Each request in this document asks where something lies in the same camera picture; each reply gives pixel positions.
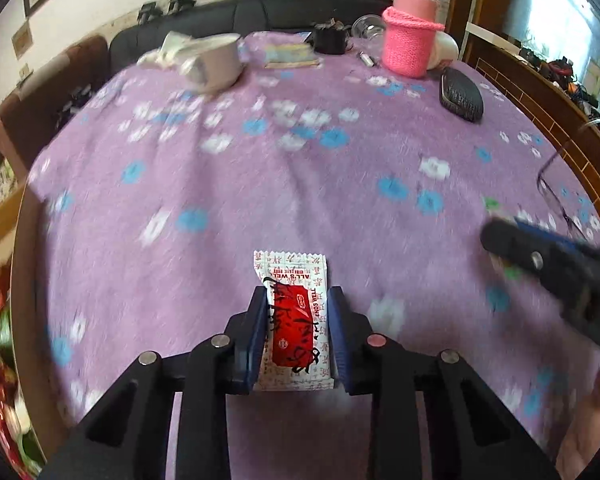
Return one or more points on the wall plaque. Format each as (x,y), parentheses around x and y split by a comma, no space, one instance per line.
(21,41)

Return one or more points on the wooden cabinet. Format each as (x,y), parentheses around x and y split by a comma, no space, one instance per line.
(510,80)

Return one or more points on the eyeglasses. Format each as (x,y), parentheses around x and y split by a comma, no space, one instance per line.
(555,200)

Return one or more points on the white cup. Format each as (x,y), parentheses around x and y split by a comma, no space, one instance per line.
(220,65)

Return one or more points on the wall switch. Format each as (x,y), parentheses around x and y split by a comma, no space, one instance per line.
(25,71)

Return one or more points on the floral print cloth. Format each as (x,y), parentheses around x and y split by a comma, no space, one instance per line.
(0,185)

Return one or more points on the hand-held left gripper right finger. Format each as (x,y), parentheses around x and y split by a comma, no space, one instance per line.
(337,340)

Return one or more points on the white gloves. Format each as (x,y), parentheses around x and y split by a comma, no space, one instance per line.
(170,47)

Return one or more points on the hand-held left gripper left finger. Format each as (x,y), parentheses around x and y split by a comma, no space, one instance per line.
(257,335)

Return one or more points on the brown armchair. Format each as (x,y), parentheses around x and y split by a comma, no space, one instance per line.
(30,110)

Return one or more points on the black pouch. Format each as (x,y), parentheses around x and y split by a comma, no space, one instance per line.
(330,40)

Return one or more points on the white round container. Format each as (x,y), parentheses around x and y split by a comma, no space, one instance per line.
(447,50)

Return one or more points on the person's right hand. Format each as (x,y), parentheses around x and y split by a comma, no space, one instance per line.
(595,420)

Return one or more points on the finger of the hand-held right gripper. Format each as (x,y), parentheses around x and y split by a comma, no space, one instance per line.
(565,240)
(520,250)

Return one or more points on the white red-label snack packet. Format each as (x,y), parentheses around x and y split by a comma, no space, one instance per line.
(292,280)

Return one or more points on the black sofa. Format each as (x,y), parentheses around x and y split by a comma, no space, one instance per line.
(260,15)

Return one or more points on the spare black gripper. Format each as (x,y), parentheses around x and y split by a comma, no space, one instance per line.
(149,12)
(180,2)
(75,102)

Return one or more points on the bottle in pink knitted sleeve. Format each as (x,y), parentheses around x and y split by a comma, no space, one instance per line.
(410,45)

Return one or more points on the yellow candy with green ends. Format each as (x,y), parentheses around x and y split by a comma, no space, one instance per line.
(491,204)

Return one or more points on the cardboard box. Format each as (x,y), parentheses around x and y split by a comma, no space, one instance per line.
(30,310)

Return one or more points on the small booklet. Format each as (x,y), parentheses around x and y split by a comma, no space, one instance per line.
(290,55)

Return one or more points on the black glasses case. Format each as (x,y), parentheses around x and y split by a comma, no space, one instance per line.
(460,95)

